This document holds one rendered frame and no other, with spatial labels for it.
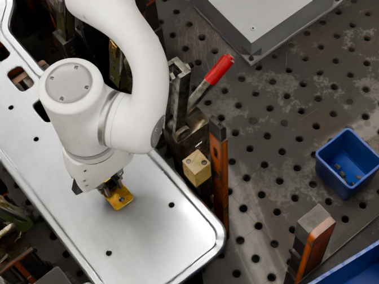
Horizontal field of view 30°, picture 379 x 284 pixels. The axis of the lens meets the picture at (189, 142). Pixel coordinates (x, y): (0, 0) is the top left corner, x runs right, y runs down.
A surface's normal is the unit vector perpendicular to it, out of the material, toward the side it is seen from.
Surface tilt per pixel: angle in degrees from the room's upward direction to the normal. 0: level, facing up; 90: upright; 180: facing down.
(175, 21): 0
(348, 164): 0
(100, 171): 91
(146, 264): 0
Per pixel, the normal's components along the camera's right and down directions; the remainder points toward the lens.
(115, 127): -0.26, 0.21
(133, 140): -0.13, 0.56
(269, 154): -0.05, -0.45
